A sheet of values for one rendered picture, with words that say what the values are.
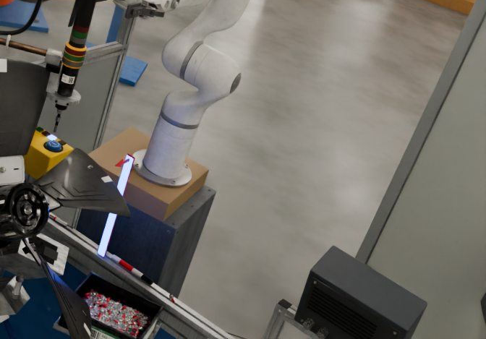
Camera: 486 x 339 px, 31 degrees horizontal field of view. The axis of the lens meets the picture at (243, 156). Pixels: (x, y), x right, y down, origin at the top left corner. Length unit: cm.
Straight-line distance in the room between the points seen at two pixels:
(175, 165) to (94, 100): 91
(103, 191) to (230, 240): 219
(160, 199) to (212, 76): 39
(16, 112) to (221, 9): 71
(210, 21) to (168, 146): 39
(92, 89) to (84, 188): 130
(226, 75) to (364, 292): 75
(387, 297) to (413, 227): 157
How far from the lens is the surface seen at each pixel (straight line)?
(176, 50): 248
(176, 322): 240
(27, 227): 195
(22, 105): 204
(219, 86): 245
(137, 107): 525
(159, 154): 259
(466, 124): 342
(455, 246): 359
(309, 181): 511
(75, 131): 347
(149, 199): 256
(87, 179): 219
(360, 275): 208
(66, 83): 189
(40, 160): 247
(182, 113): 252
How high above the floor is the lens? 232
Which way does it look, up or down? 27 degrees down
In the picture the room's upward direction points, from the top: 20 degrees clockwise
